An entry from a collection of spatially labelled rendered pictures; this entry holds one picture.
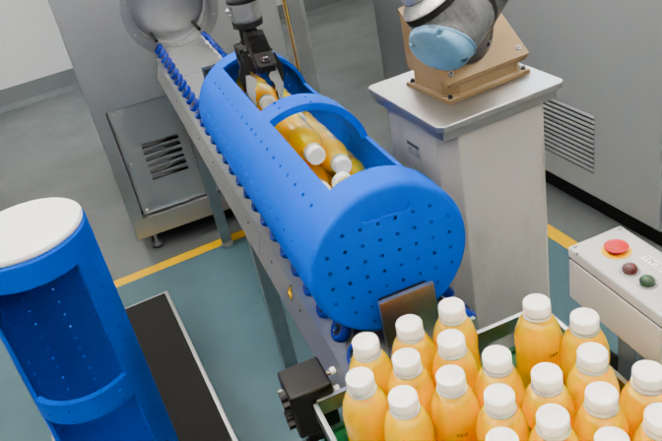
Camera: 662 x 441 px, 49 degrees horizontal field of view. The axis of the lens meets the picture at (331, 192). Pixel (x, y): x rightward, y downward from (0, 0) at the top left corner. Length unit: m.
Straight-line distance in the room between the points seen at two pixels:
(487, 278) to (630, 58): 1.29
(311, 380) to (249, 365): 1.59
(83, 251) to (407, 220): 0.83
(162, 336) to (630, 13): 2.01
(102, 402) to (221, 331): 1.10
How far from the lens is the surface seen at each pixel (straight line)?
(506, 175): 1.65
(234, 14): 1.67
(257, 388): 2.64
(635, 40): 2.76
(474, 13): 1.38
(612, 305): 1.15
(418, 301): 1.21
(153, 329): 2.82
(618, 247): 1.17
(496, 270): 1.76
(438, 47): 1.35
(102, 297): 1.80
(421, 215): 1.18
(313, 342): 1.43
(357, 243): 1.15
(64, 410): 1.92
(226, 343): 2.87
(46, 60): 6.24
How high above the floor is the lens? 1.79
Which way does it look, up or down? 30 degrees down
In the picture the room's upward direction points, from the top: 12 degrees counter-clockwise
